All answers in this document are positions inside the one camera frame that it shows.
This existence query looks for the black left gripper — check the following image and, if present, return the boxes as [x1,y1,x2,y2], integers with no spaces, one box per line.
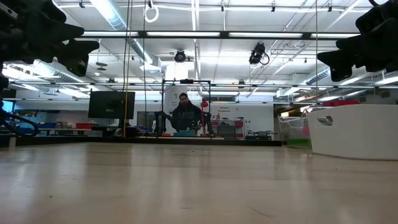
[0,0,101,78]

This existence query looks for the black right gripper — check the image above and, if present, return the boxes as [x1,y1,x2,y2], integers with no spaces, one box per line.
[317,0,398,83]

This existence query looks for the red storage bins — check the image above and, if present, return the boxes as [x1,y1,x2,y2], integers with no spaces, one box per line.
[323,99,361,108]

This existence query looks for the black monitor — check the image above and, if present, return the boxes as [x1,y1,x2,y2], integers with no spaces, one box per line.
[87,90,136,120]

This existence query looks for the red box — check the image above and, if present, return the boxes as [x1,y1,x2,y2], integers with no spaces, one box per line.
[75,122,98,130]

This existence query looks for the white plastic bin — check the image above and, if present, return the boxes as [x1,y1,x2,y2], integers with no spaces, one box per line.
[307,103,398,162]

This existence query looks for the blue lit screen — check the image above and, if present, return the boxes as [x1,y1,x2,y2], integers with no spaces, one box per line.
[0,100,15,114]

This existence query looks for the clear plastic bin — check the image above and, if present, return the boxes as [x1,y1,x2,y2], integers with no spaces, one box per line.
[277,106,313,150]

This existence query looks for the small background robot arms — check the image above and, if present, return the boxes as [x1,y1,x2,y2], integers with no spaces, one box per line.
[245,129,278,141]

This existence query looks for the black overhead light bar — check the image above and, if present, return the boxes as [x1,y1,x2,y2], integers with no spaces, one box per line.
[82,29,361,40]

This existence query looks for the person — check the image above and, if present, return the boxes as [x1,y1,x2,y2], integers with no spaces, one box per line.
[170,91,204,133]

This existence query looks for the teal box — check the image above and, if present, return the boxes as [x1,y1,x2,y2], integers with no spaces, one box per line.
[173,129,197,138]

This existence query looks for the red lamp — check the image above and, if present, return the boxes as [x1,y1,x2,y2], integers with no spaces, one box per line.
[200,96,210,135]

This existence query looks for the shelf with red bins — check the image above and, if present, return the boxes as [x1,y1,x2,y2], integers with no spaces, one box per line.
[211,116,245,139]

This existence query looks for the white cable ring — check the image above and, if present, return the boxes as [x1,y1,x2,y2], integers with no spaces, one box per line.
[143,4,160,24]

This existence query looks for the black hanging cable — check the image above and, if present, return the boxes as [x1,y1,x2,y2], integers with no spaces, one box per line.
[142,0,148,138]

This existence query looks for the yellow hanging cable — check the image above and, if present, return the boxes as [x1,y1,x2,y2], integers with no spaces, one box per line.
[123,0,134,138]

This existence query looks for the black ceiling camera cluster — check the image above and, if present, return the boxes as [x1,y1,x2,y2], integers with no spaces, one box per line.
[248,42,271,67]

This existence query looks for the black dome camera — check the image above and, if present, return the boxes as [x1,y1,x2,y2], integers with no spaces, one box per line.
[174,49,187,63]

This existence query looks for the black background rig frame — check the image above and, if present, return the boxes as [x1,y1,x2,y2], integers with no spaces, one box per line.
[160,78,213,138]

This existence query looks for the black metal table frame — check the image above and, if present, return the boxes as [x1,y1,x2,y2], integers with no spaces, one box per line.
[0,134,284,147]

